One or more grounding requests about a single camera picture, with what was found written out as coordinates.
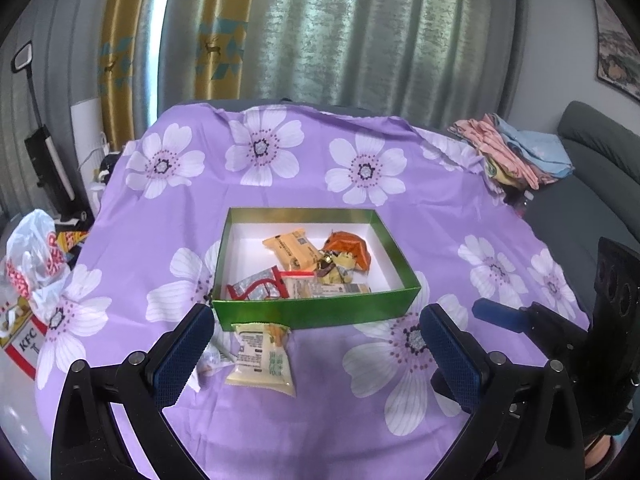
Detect black upright vacuum cleaner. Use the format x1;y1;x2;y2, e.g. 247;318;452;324
11;42;93;226

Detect small gold wrapped candy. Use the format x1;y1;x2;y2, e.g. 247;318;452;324
316;252;355;286

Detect orange red snack packet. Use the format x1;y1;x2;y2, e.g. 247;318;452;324
322;230;371;271

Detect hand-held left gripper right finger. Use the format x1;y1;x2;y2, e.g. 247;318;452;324
419;302;586;480

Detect yellow patterned curtain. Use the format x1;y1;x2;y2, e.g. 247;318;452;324
97;0;251;143

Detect clear plastic wrapper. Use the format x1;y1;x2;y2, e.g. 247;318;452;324
197;340;236;391

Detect red clear snack packet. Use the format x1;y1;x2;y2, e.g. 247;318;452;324
226;269;291;302

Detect pink striped clothes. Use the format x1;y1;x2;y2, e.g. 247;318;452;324
447;115;546;191

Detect cream white snack packet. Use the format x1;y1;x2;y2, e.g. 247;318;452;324
225;322;297;398

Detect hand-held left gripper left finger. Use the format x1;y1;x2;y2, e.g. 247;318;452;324
50;302;217;480

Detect framed wall picture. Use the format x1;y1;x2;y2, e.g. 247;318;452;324
592;0;640;101

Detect person's right forearm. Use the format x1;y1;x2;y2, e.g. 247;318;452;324
582;432;616;480

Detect yellow black snack bag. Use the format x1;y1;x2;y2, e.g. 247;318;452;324
55;229;90;256

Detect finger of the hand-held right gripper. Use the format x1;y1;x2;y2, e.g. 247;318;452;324
472;297;593;376

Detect grey sofa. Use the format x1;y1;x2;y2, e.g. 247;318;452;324
515;100;640;311

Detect green box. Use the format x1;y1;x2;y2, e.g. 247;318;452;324
210;206;425;331

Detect tan snack packet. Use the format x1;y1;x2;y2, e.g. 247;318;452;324
262;228;321;273

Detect white appliance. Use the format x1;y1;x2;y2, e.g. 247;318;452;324
70;97;108;211

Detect clear cracker packet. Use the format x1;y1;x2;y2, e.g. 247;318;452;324
282;280;372;298

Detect small black white object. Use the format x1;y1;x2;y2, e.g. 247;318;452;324
95;152;123;186

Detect white red plastic bag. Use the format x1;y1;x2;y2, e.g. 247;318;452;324
5;209;71;321

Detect light blue cloth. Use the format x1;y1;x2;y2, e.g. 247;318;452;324
492;114;574;179

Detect red white paper bucket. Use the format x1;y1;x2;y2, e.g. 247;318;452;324
0;295;51;381

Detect grey curtain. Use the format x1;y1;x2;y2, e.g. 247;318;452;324
0;5;108;221
135;0;531;131

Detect purple floral tablecloth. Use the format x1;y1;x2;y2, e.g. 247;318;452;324
35;100;593;480

